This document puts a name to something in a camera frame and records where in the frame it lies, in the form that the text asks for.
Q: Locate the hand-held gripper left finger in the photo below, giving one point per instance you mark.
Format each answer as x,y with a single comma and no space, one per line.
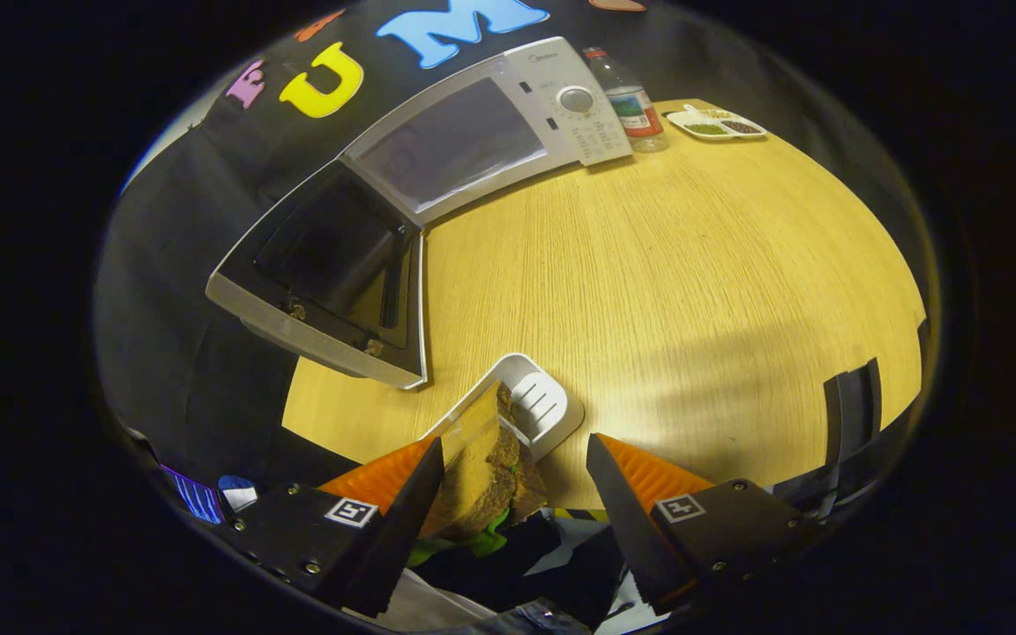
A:
407,520

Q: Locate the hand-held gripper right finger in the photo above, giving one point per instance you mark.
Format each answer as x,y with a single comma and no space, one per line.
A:
627,529

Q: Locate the brown bread lettuce sandwich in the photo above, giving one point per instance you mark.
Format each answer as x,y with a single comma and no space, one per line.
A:
473,476

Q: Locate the white microwave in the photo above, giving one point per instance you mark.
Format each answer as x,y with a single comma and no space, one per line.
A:
587,132

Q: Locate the white plastic food tray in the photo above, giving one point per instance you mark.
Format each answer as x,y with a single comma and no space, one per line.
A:
543,410

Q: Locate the dark printed clothing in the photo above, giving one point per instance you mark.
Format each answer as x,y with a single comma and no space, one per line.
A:
508,556

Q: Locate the blue striped object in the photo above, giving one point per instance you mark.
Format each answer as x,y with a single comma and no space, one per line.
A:
195,496

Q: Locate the white divided bean tray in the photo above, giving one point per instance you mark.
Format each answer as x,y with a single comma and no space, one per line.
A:
706,129

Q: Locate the clear plastic water bottle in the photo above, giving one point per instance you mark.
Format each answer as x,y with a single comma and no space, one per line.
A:
636,110

